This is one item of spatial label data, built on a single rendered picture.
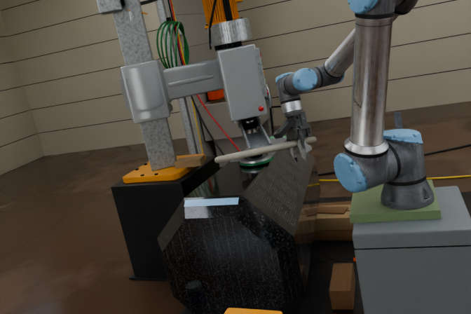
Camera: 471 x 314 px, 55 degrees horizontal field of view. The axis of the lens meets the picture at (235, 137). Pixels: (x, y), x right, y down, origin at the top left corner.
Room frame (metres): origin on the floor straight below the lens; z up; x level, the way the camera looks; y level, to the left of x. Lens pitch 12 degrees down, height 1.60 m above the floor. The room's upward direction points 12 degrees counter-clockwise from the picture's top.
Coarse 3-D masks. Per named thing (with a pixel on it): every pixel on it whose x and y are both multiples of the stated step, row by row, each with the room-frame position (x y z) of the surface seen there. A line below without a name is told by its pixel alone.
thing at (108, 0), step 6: (96, 0) 3.15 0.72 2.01; (102, 0) 3.14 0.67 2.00; (108, 0) 3.14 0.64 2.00; (114, 0) 3.15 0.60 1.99; (120, 0) 3.15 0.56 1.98; (102, 6) 3.14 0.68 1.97; (108, 6) 3.14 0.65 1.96; (114, 6) 3.15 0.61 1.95; (120, 6) 3.15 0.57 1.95; (102, 12) 3.14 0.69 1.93; (108, 12) 3.15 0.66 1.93; (114, 12) 3.22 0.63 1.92
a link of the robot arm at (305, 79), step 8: (296, 72) 1.83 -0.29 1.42; (304, 72) 1.82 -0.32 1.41; (312, 72) 1.83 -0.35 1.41; (288, 80) 1.87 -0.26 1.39; (296, 80) 1.81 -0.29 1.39; (304, 80) 1.81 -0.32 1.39; (312, 80) 1.82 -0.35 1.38; (320, 80) 1.85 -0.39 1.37; (288, 88) 1.88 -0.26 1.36; (296, 88) 1.83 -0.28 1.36; (304, 88) 1.80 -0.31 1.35; (312, 88) 1.82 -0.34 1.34
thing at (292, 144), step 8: (280, 144) 1.86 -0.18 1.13; (288, 144) 1.87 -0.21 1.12; (296, 144) 1.88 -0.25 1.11; (240, 152) 1.89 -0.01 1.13; (248, 152) 1.87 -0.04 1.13; (256, 152) 1.86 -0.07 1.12; (264, 152) 1.85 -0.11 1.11; (216, 160) 2.02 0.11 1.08; (224, 160) 1.94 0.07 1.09; (232, 160) 1.92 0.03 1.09
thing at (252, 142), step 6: (258, 120) 2.74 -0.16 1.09; (240, 126) 2.69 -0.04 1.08; (258, 126) 2.76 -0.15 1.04; (258, 132) 2.64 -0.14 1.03; (264, 132) 2.49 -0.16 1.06; (246, 138) 2.45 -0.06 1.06; (252, 138) 2.56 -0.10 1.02; (258, 138) 2.54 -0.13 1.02; (264, 138) 2.51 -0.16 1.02; (246, 144) 2.48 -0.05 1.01; (252, 144) 2.46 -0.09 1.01; (258, 144) 2.44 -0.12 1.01; (264, 144) 2.42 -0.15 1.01; (270, 144) 2.30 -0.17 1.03
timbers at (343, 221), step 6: (348, 210) 3.17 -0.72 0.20; (318, 216) 3.18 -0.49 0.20; (324, 216) 3.16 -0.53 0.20; (330, 216) 3.13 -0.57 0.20; (336, 216) 3.11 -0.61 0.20; (342, 216) 3.09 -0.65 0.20; (348, 216) 3.07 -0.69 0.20; (318, 222) 3.14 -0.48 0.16; (324, 222) 3.12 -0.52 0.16; (330, 222) 3.10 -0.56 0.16; (336, 222) 3.08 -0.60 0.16; (342, 222) 3.07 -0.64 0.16; (348, 222) 3.05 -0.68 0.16; (318, 228) 3.14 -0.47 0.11; (324, 228) 3.13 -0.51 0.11; (330, 228) 3.11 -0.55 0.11; (336, 228) 3.09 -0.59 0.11; (342, 228) 3.07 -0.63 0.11; (348, 228) 3.05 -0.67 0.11
